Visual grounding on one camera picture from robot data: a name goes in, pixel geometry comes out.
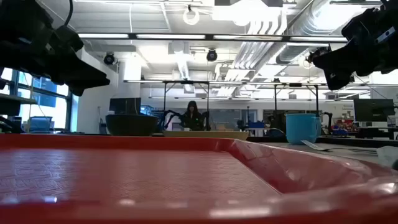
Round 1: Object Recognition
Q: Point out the black bowl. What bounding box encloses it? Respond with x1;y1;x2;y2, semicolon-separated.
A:
105;114;159;137

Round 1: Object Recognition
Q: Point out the LED light bar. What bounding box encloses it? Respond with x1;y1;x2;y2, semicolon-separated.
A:
77;32;349;44

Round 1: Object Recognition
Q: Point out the blue mug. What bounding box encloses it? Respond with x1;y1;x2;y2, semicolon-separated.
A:
285;113;322;146

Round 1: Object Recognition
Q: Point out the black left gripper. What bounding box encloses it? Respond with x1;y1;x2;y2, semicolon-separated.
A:
0;0;111;96

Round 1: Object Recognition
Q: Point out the blue storage bin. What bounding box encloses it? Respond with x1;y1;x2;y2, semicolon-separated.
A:
29;116;54;133

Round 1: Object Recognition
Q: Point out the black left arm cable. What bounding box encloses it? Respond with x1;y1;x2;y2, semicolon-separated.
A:
63;0;74;28

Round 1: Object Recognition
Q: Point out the silver fork teal handle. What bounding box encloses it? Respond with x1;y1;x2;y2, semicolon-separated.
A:
300;139;379;156

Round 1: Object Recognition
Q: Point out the red plastic tray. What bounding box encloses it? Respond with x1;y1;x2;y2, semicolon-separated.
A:
0;133;398;224

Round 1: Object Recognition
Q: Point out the white ring lamp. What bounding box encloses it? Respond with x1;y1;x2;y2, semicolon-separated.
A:
182;6;201;26

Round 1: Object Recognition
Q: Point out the person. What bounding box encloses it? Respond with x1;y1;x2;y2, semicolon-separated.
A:
181;100;206;131

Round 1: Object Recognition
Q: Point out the black computer monitor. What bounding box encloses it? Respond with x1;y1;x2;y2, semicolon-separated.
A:
353;98;396;123
109;97;142;116

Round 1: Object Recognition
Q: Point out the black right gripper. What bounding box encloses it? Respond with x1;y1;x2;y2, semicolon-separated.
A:
312;0;398;91

